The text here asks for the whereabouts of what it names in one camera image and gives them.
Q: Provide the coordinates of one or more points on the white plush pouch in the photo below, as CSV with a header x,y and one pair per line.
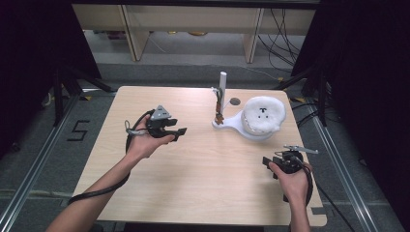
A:
x,y
264,114

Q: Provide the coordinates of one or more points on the person's left hand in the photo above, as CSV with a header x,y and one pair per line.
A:
x,y
145,143

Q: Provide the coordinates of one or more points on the aluminium floor rail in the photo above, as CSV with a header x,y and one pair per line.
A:
x,y
341,174
35,164

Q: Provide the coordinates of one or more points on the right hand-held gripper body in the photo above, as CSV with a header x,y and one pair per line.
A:
x,y
291,162

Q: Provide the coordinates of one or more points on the light wooden furniture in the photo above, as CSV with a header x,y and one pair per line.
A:
x,y
193,19

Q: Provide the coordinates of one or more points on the white hanger stand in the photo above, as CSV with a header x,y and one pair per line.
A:
x,y
222,82

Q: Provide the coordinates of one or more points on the person's right hand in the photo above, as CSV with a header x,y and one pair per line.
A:
x,y
291,185

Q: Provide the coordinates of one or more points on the dark curtain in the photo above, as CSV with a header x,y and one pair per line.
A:
x,y
370,80
35,64

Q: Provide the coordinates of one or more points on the yellow object under furniture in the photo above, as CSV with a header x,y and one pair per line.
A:
x,y
197,33

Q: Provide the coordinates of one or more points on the black tripod stand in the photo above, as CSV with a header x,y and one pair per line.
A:
x,y
319,93
59,93

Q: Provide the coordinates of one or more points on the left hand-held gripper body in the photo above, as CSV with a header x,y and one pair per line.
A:
x,y
158,124

